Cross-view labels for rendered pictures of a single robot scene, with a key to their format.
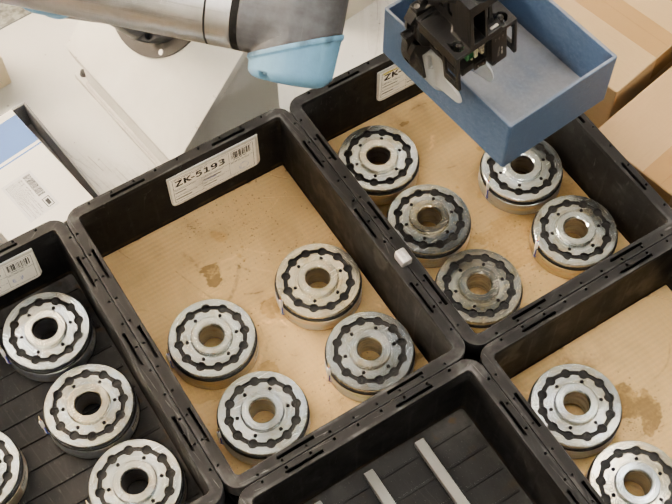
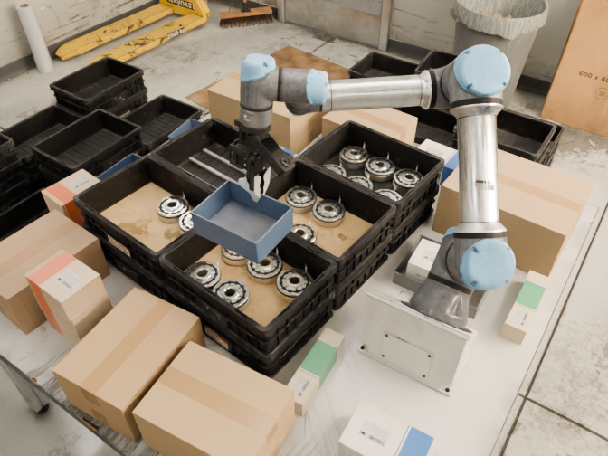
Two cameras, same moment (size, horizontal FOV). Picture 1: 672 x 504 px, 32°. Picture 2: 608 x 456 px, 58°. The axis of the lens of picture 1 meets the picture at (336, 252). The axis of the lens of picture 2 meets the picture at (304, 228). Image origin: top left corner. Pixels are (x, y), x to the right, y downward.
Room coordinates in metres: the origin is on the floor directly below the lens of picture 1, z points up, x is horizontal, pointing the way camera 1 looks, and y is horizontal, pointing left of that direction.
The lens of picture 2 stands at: (1.82, -0.38, 2.02)
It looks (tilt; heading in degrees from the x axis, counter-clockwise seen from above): 43 degrees down; 160
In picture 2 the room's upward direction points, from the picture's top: straight up
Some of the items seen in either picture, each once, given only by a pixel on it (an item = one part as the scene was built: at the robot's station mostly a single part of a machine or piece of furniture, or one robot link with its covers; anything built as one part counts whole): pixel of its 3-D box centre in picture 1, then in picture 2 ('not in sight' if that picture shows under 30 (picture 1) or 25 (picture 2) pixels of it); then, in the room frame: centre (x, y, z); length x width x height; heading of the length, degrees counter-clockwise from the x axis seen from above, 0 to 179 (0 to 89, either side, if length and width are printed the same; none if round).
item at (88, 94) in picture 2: not in sight; (107, 114); (-1.07, -0.49, 0.37); 0.40 x 0.30 x 0.45; 126
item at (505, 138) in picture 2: not in sight; (494, 165); (0.08, 1.26, 0.37); 0.40 x 0.30 x 0.45; 36
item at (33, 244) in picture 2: not in sight; (41, 269); (0.48, -0.74, 0.78); 0.30 x 0.22 x 0.16; 122
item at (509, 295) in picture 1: (478, 286); (238, 246); (0.67, -0.17, 0.86); 0.10 x 0.10 x 0.01
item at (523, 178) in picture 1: (522, 165); (230, 292); (0.84, -0.24, 0.86); 0.05 x 0.05 x 0.01
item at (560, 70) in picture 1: (495, 53); (242, 220); (0.82, -0.18, 1.10); 0.20 x 0.15 x 0.07; 37
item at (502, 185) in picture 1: (521, 167); (230, 293); (0.84, -0.24, 0.86); 0.10 x 0.10 x 0.01
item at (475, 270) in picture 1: (479, 284); not in sight; (0.67, -0.17, 0.86); 0.05 x 0.05 x 0.01
